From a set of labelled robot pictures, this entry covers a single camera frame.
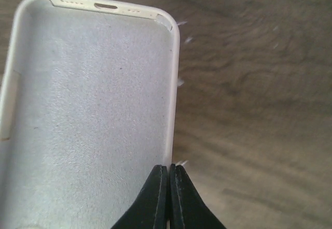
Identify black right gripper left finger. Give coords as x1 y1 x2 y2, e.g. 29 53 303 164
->
112 165 168 229

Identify white phone case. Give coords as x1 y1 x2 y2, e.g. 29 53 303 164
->
1 0 180 228

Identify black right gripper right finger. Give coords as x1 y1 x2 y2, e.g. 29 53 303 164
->
169 164 226 229

